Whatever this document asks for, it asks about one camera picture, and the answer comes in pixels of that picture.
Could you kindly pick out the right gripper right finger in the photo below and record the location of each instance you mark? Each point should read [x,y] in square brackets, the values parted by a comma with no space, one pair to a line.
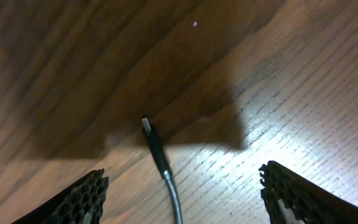
[290,198]

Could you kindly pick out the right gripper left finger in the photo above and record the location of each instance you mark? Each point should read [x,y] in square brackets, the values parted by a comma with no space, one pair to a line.
[80,203]

